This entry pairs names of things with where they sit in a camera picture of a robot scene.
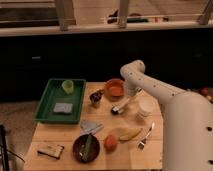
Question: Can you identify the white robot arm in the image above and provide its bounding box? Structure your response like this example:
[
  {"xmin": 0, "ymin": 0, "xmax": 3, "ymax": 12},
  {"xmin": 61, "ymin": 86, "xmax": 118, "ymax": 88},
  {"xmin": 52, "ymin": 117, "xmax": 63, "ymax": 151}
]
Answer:
[{"xmin": 120, "ymin": 60, "xmax": 213, "ymax": 171}]

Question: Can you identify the orange bowl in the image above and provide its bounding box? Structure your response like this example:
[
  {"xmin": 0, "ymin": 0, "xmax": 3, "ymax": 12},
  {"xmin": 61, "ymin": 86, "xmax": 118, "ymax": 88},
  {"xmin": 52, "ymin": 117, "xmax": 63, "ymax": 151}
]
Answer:
[{"xmin": 104, "ymin": 78, "xmax": 124, "ymax": 98}]

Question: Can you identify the small metal cup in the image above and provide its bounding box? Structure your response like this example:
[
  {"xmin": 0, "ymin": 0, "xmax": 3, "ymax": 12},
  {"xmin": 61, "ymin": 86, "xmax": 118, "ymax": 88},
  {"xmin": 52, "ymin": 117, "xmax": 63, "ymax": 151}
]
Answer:
[{"xmin": 90, "ymin": 90, "xmax": 103, "ymax": 108}]

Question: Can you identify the yellow banana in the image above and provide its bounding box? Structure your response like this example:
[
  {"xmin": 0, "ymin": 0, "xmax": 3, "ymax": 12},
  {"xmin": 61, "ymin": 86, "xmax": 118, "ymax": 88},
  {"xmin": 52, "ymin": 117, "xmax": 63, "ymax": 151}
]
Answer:
[{"xmin": 119, "ymin": 128, "xmax": 142, "ymax": 141}]

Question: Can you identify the silver fork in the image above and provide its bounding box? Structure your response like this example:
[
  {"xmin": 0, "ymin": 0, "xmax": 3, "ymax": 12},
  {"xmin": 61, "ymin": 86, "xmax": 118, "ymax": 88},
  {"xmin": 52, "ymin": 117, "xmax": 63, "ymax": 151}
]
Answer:
[{"xmin": 138, "ymin": 122, "xmax": 155, "ymax": 150}]

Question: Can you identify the orange fruit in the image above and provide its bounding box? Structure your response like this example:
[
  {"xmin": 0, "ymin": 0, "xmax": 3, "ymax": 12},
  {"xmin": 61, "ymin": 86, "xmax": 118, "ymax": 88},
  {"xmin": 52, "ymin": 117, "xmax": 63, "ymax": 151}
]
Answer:
[{"xmin": 104, "ymin": 134, "xmax": 117, "ymax": 151}]

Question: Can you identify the grey folded cloth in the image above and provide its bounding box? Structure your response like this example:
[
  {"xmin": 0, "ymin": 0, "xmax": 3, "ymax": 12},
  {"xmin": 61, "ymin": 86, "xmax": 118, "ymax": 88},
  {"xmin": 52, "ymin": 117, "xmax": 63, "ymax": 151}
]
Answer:
[{"xmin": 80, "ymin": 120, "xmax": 104, "ymax": 135}]

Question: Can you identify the light green cup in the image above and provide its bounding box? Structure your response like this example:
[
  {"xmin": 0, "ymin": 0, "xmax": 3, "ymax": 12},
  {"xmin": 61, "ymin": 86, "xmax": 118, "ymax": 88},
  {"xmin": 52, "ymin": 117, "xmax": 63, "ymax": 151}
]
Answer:
[{"xmin": 62, "ymin": 80, "xmax": 74, "ymax": 94}]

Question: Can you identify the green plastic tray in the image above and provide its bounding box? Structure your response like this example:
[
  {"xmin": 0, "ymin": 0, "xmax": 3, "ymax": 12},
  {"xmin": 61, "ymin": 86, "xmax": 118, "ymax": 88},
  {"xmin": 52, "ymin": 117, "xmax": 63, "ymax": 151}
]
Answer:
[{"xmin": 34, "ymin": 78, "xmax": 86, "ymax": 124}]

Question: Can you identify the grey sponge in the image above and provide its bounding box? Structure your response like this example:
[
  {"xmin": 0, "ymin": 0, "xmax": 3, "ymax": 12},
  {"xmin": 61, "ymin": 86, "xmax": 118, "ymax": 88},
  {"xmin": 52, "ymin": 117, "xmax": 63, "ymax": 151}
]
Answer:
[{"xmin": 53, "ymin": 103, "xmax": 73, "ymax": 114}]

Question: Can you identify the dark brown plate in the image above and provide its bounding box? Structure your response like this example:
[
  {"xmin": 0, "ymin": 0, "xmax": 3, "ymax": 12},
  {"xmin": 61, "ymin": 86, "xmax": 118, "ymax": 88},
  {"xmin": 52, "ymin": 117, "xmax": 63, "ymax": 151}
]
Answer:
[{"xmin": 72, "ymin": 134, "xmax": 100, "ymax": 163}]

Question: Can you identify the green cucumber piece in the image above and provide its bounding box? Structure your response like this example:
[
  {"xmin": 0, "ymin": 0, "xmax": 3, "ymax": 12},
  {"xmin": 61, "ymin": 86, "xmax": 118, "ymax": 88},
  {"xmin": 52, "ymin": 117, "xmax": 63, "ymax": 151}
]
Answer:
[{"xmin": 82, "ymin": 134, "xmax": 92, "ymax": 161}]

